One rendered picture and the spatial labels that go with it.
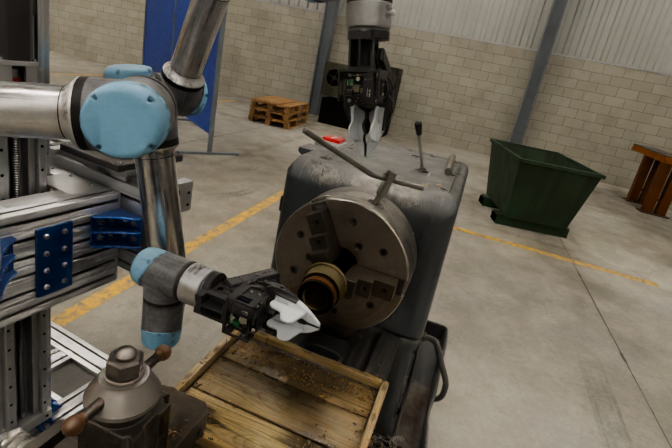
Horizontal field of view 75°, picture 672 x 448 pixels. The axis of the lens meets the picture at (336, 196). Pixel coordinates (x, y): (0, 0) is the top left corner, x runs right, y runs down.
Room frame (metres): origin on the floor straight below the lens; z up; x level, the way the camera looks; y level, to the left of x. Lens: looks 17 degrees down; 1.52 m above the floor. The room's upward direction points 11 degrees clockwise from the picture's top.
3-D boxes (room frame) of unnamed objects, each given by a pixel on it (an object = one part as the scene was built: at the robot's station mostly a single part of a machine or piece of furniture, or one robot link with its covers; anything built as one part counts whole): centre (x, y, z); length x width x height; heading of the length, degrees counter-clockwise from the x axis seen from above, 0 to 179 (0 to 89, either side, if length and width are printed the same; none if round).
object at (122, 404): (0.39, 0.19, 1.13); 0.08 x 0.08 x 0.03
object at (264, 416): (0.68, 0.03, 0.89); 0.36 x 0.30 x 0.04; 74
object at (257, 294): (0.68, 0.13, 1.08); 0.12 x 0.09 x 0.08; 74
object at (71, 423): (0.34, 0.20, 1.13); 0.04 x 0.02 x 0.02; 164
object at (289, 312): (0.65, 0.03, 1.09); 0.09 x 0.06 x 0.03; 74
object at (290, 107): (9.03, 1.46, 0.22); 1.25 x 0.86 x 0.44; 169
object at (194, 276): (0.71, 0.21, 1.08); 0.08 x 0.05 x 0.08; 164
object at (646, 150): (8.10, -5.53, 0.50); 1.61 x 0.44 x 1.00; 166
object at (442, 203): (1.34, -0.14, 1.06); 0.59 x 0.48 x 0.39; 164
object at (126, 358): (0.39, 0.19, 1.17); 0.04 x 0.04 x 0.03
